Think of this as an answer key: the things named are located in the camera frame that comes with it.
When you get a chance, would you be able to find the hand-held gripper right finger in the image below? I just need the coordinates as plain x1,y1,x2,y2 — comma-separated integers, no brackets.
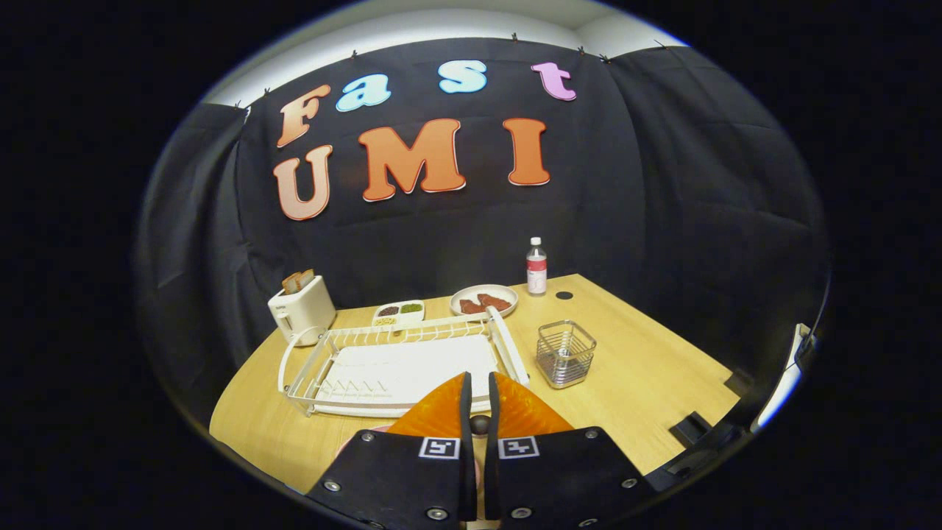
483,371,657,530

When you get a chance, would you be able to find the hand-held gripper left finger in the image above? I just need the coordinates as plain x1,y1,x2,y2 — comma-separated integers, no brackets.
304,372,479,530

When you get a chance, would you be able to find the white wire dish rack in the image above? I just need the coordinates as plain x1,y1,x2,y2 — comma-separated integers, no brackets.
277,305,531,419

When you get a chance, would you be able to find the pink plate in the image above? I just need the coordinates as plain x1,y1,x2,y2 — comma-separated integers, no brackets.
335,423,394,464

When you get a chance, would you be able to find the metal wire basket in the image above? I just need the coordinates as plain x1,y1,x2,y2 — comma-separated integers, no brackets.
536,319,598,389

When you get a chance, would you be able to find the white sectioned bean dish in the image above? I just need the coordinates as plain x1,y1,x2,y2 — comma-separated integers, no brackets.
372,300,425,330

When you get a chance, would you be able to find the white round plate with meat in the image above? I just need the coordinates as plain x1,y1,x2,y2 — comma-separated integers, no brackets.
450,284,519,319

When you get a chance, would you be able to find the clear plastic water bottle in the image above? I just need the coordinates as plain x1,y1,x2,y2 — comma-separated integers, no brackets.
525,236,549,297

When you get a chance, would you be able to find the black table clamp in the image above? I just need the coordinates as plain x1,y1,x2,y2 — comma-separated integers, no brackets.
668,411,713,448

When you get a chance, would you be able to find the white toaster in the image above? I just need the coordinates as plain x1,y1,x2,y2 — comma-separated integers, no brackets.
267,275,337,347

